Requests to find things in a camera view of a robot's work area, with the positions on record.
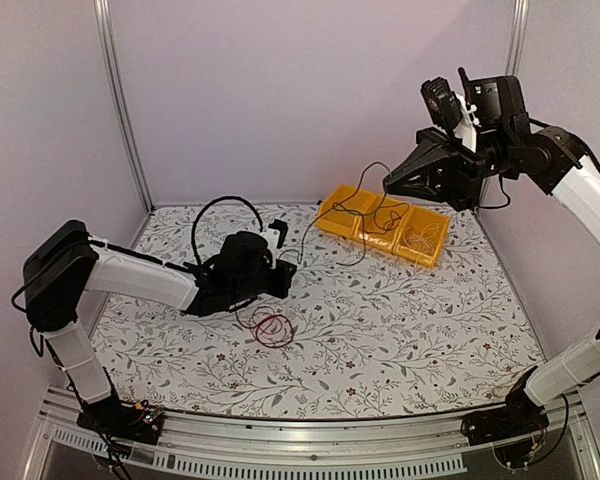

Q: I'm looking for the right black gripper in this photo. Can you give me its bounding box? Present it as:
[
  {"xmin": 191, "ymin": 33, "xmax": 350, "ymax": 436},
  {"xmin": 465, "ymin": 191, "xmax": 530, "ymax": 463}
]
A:
[{"xmin": 385, "ymin": 125, "xmax": 512, "ymax": 210}]

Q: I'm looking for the red cable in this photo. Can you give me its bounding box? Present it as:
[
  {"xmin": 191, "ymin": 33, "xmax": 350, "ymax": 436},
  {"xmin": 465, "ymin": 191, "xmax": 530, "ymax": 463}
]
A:
[{"xmin": 234, "ymin": 304, "xmax": 296, "ymax": 349}]

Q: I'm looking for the white cable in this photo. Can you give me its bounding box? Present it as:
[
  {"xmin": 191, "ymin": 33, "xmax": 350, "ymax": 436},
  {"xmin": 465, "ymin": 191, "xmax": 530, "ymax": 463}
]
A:
[{"xmin": 399, "ymin": 222, "xmax": 444, "ymax": 264}]

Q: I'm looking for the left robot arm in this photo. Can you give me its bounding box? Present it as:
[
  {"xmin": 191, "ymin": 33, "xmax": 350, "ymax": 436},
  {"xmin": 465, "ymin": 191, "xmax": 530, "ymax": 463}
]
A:
[{"xmin": 12, "ymin": 220, "xmax": 297, "ymax": 434}]

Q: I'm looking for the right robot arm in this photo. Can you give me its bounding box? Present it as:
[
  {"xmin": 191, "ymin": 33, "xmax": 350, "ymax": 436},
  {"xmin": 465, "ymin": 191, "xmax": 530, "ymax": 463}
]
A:
[{"xmin": 383, "ymin": 71, "xmax": 600, "ymax": 246}]

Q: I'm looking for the yellow three-compartment bin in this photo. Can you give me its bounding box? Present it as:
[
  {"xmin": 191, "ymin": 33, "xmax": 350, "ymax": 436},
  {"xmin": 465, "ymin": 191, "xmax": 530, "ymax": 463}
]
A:
[{"xmin": 316, "ymin": 185, "xmax": 451, "ymax": 267}]

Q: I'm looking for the floral table mat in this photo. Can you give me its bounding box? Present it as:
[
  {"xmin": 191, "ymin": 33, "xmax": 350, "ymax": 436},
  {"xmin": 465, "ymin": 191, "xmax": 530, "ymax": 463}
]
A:
[{"xmin": 92, "ymin": 205, "xmax": 543, "ymax": 419}]

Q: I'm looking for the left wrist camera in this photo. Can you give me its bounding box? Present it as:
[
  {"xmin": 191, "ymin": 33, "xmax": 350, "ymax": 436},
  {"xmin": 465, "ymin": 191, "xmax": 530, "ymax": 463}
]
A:
[{"xmin": 261, "ymin": 219, "xmax": 288, "ymax": 253}]

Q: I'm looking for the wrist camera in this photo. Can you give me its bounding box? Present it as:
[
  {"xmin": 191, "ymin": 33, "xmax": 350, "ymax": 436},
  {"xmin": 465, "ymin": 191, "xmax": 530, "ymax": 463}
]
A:
[
  {"xmin": 261, "ymin": 219, "xmax": 288, "ymax": 253},
  {"xmin": 420, "ymin": 77, "xmax": 480, "ymax": 153}
]

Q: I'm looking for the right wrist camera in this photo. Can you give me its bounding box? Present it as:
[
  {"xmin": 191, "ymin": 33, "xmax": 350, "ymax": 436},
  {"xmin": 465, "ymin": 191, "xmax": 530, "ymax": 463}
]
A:
[{"xmin": 420, "ymin": 77, "xmax": 480, "ymax": 153}]

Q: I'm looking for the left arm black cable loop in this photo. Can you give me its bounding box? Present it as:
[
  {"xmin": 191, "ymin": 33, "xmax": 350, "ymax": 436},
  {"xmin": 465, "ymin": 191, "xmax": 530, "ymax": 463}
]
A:
[{"xmin": 190, "ymin": 195, "xmax": 265, "ymax": 266}]

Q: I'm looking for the right aluminium frame post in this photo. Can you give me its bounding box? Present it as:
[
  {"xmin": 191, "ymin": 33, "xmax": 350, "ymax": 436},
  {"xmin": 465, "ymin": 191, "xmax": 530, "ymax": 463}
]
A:
[{"xmin": 463, "ymin": 1, "xmax": 530, "ymax": 211}]

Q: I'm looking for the aluminium frame post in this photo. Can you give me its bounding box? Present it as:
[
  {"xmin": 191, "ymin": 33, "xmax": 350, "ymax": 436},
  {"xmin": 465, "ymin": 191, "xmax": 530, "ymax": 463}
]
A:
[
  {"xmin": 463, "ymin": 1, "xmax": 530, "ymax": 211},
  {"xmin": 93, "ymin": 0, "xmax": 155, "ymax": 214}
]

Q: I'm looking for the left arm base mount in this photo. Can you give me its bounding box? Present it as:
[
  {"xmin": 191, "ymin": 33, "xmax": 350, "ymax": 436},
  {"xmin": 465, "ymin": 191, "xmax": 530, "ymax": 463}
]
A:
[{"xmin": 76, "ymin": 391, "xmax": 165, "ymax": 445}]

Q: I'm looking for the aluminium front rail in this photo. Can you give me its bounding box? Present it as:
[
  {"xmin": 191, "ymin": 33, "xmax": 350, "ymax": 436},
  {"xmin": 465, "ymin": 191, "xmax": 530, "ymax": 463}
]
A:
[{"xmin": 23, "ymin": 388, "xmax": 600, "ymax": 479}]

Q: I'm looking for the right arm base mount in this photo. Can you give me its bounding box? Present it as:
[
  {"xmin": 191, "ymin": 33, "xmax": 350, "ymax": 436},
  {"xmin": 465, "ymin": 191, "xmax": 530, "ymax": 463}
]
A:
[{"xmin": 460, "ymin": 388, "xmax": 549, "ymax": 469}]

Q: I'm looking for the left aluminium frame post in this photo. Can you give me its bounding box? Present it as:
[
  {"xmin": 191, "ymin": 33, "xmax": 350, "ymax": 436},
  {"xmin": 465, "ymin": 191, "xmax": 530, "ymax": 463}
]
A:
[{"xmin": 93, "ymin": 0, "xmax": 155, "ymax": 214}]

